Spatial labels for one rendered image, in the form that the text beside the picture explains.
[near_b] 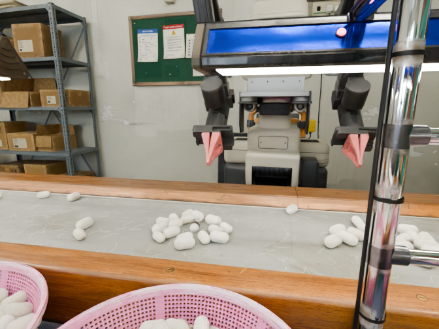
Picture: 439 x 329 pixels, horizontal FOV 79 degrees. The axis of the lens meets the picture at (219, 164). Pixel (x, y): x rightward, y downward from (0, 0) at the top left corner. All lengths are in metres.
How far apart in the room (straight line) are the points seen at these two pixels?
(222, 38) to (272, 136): 0.75
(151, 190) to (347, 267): 0.51
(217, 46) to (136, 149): 2.62
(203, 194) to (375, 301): 0.49
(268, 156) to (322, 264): 0.69
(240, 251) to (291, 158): 0.68
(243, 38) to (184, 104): 2.31
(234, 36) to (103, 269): 0.38
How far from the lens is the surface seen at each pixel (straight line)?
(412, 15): 0.29
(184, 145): 2.74
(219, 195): 0.71
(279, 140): 1.13
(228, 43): 0.42
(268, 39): 0.42
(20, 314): 0.45
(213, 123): 0.69
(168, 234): 0.53
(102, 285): 0.43
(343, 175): 2.66
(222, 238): 0.50
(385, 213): 0.30
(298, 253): 0.50
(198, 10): 0.78
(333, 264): 0.49
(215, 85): 0.69
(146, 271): 0.41
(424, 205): 0.79
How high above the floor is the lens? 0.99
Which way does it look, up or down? 12 degrees down
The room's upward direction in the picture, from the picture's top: straight up
